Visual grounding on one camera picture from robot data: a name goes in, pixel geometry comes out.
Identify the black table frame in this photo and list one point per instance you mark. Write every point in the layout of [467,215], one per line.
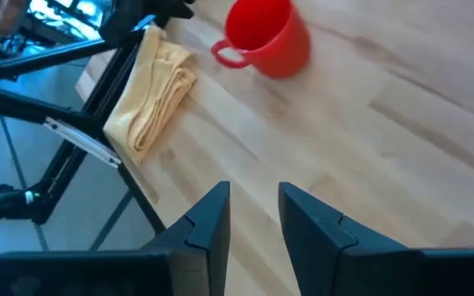
[106,90]

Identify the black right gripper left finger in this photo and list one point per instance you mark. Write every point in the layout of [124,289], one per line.
[208,246]

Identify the folded yellow cloth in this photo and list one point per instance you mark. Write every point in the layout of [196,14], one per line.
[154,94]

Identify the black device with green light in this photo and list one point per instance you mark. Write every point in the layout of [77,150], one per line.
[2,203]

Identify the red mug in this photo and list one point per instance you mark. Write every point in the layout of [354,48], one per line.
[278,45]

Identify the white strip on frame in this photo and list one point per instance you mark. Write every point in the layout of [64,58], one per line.
[80,141]

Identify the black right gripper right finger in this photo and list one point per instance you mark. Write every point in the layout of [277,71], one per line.
[315,246]

